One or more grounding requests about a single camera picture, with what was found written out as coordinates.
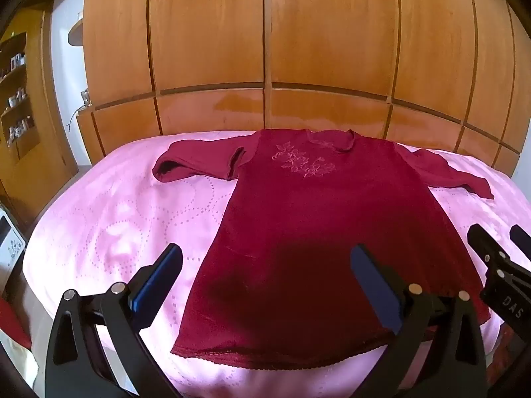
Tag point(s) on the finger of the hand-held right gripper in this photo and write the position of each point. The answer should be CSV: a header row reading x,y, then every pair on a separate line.
x,y
483,242
522,238

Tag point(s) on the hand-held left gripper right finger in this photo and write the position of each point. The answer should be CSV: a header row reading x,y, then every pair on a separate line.
x,y
375,286

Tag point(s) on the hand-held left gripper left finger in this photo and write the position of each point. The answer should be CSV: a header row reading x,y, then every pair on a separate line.
x,y
155,286

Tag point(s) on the dark red long-sleeved dress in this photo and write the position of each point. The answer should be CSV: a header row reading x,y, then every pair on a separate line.
x,y
290,215

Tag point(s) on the pink dotted bedspread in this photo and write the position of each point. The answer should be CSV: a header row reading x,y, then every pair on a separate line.
x,y
103,215

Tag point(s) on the red cushion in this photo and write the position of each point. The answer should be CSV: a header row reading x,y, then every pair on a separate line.
x,y
14,323

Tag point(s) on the white appliance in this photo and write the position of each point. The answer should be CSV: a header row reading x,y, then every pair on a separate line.
x,y
10,240

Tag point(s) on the wooden shelf unit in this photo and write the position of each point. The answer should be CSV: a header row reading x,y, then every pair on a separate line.
x,y
29,141

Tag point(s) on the wooden wardrobe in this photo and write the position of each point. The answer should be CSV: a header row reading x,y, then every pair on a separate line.
x,y
207,49

